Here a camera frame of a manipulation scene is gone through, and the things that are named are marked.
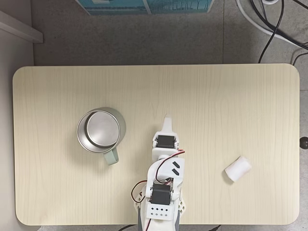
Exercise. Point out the white gauze dressing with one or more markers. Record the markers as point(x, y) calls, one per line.
point(238, 169)

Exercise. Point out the black round knob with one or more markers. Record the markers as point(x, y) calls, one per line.
point(304, 143)

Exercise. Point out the white shelf ledge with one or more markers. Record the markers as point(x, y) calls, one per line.
point(21, 29)

